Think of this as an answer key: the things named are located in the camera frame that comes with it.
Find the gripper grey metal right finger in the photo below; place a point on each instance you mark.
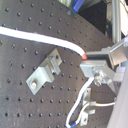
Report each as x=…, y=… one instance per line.
x=114, y=55

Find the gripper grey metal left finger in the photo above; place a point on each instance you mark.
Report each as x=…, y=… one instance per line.
x=99, y=70

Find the aluminium frame post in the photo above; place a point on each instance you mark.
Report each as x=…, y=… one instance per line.
x=116, y=27

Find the small grey metal bracket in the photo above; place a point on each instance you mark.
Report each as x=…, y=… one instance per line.
x=86, y=107

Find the blue object in background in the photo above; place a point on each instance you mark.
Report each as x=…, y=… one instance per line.
x=77, y=5

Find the grey metal cable clip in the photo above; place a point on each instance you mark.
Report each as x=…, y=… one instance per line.
x=44, y=72

